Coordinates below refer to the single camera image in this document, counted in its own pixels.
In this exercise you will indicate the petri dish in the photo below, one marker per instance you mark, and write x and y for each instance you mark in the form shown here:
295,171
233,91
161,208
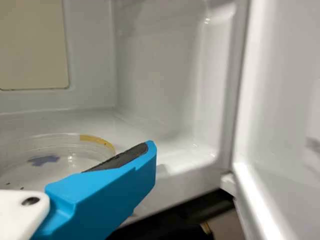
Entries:
50,147

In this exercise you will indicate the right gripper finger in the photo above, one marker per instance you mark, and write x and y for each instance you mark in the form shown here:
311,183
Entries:
100,200

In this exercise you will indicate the white incubator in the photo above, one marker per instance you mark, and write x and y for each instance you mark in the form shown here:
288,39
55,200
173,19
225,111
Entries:
175,75

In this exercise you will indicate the incubator door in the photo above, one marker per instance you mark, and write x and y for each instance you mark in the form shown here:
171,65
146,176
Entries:
287,112

